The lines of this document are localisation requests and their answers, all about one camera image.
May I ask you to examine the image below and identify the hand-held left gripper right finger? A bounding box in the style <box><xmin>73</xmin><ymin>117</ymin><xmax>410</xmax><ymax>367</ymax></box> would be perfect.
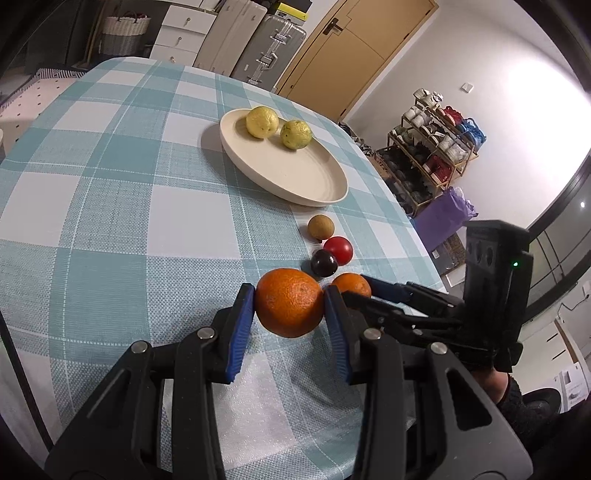
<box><xmin>323</xmin><ymin>285</ymin><xmax>532</xmax><ymax>480</ymax></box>

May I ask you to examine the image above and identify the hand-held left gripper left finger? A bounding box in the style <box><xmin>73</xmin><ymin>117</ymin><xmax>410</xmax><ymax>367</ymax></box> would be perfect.
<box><xmin>44</xmin><ymin>282</ymin><xmax>257</xmax><ymax>480</ymax></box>

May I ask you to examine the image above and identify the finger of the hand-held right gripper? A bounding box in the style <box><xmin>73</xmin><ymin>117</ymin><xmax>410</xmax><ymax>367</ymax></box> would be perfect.
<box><xmin>359</xmin><ymin>274</ymin><xmax>466</xmax><ymax>324</ymax></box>
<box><xmin>342</xmin><ymin>292</ymin><xmax>467</xmax><ymax>365</ymax></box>

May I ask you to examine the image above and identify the small orange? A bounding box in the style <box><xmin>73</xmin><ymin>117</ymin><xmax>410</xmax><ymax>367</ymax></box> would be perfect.
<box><xmin>331</xmin><ymin>272</ymin><xmax>372</xmax><ymax>298</ymax></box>

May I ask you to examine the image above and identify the large orange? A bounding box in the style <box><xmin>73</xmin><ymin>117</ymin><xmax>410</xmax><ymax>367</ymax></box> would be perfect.
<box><xmin>255</xmin><ymin>268</ymin><xmax>325</xmax><ymax>339</ymax></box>

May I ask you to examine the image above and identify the red tomato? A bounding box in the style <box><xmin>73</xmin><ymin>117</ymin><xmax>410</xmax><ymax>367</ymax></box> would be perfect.
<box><xmin>323</xmin><ymin>236</ymin><xmax>354</xmax><ymax>266</ymax></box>

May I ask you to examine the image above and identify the dark purple plum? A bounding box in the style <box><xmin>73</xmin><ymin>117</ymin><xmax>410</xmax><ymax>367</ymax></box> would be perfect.
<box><xmin>311</xmin><ymin>250</ymin><xmax>338</xmax><ymax>278</ymax></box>

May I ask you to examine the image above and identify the brown longan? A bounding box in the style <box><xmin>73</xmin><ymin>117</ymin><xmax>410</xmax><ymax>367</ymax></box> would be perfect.
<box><xmin>308</xmin><ymin>215</ymin><xmax>335</xmax><ymax>241</ymax></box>

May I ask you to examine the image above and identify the cream round plate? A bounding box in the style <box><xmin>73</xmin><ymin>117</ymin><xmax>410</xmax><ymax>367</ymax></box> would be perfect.
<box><xmin>220</xmin><ymin>108</ymin><xmax>349</xmax><ymax>206</ymax></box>

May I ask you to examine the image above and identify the person's right forearm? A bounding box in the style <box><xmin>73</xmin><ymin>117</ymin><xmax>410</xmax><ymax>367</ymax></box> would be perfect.
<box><xmin>475</xmin><ymin>367</ymin><xmax>561</xmax><ymax>457</ymax></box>

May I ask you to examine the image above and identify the brown woven box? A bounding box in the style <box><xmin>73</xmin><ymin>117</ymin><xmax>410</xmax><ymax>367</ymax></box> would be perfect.
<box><xmin>434</xmin><ymin>233</ymin><xmax>466</xmax><ymax>274</ymax></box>

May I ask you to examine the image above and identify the purple bag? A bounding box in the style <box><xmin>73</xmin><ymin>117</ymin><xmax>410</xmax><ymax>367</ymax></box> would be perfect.
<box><xmin>414</xmin><ymin>187</ymin><xmax>478</xmax><ymax>252</ymax></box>

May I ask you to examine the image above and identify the black framed glass door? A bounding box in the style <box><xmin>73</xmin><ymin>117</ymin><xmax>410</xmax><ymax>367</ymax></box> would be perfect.
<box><xmin>526</xmin><ymin>157</ymin><xmax>591</xmax><ymax>324</ymax></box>

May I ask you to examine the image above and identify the gold metal shoe rack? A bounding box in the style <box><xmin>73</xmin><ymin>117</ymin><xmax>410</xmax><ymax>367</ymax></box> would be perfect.
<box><xmin>387</xmin><ymin>90</ymin><xmax>478</xmax><ymax>217</ymax></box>

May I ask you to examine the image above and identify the pile of sneakers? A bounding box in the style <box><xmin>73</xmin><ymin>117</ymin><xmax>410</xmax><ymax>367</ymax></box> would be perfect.
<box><xmin>339</xmin><ymin>121</ymin><xmax>379</xmax><ymax>162</ymax></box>

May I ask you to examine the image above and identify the row of shoes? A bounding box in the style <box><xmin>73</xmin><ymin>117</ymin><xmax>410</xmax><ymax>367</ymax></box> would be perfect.
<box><xmin>390</xmin><ymin>88</ymin><xmax>488</xmax><ymax>208</ymax></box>

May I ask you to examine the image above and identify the yellow-green lemon right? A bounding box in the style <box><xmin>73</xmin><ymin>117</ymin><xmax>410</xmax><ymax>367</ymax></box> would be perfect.
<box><xmin>280</xmin><ymin>120</ymin><xmax>313</xmax><ymax>150</ymax></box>

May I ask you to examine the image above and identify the teal checked tablecloth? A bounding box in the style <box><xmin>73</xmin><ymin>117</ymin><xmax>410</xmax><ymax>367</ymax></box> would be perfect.
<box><xmin>0</xmin><ymin>56</ymin><xmax>446</xmax><ymax>480</ymax></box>

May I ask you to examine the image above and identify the wooden door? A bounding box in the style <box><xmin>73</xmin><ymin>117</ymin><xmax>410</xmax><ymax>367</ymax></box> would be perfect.
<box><xmin>276</xmin><ymin>0</ymin><xmax>439</xmax><ymax>118</ymax></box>

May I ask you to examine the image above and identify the silver suitcase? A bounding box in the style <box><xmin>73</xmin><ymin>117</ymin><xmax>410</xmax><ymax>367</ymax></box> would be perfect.
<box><xmin>231</xmin><ymin>13</ymin><xmax>308</xmax><ymax>86</ymax></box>

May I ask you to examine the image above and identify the yellow and black box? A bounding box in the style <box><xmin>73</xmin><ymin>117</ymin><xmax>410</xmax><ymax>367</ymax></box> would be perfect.
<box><xmin>272</xmin><ymin>1</ymin><xmax>311</xmax><ymax>21</ymax></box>

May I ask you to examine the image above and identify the beige suitcase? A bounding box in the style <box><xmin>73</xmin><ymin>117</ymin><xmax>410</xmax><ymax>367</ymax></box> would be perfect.
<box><xmin>193</xmin><ymin>0</ymin><xmax>269</xmax><ymax>77</ymax></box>

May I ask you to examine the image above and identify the white drawer cabinet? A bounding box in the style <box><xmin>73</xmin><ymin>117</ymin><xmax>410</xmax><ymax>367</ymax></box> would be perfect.
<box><xmin>148</xmin><ymin>4</ymin><xmax>218</xmax><ymax>65</ymax></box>

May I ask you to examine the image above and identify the dotted white mat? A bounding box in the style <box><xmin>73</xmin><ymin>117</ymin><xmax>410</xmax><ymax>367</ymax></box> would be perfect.
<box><xmin>0</xmin><ymin>67</ymin><xmax>86</xmax><ymax>139</ymax></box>

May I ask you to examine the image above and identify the grey wicker basket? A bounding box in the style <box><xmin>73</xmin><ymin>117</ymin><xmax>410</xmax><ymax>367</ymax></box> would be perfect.
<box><xmin>100</xmin><ymin>15</ymin><xmax>151</xmax><ymax>57</ymax></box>

